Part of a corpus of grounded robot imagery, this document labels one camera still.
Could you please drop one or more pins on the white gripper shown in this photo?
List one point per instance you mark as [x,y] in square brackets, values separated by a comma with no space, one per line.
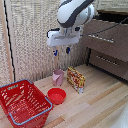
[63,37]

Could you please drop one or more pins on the red bowl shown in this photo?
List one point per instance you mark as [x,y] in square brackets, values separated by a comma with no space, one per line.
[56,95]

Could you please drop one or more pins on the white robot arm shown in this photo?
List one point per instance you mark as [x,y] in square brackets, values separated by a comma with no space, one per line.
[74,11]

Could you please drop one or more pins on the red plastic shopping basket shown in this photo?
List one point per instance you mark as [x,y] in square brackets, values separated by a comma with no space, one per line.
[23,102]

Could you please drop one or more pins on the pink plastic cup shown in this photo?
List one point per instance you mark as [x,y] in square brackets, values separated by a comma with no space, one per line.
[58,77]

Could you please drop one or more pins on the red yellow snack box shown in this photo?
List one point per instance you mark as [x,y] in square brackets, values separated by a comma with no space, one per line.
[76,80]

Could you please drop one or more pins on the brown wooden drawer cabinet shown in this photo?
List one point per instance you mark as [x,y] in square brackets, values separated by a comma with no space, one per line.
[108,41]

